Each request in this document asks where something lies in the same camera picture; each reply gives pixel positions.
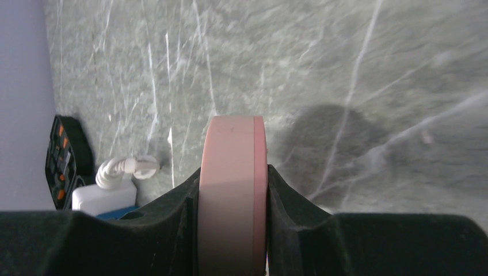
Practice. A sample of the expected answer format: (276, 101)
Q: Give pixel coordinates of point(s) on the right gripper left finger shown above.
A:
(168, 230)

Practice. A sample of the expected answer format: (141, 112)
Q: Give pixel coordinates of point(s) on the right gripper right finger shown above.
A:
(297, 237)

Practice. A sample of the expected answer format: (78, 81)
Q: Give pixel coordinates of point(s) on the white power strip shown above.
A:
(114, 188)

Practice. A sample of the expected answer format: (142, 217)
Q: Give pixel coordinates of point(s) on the black tool case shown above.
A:
(69, 160)

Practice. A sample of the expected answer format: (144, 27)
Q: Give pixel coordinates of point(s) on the dark blue cube adapter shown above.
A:
(116, 214)

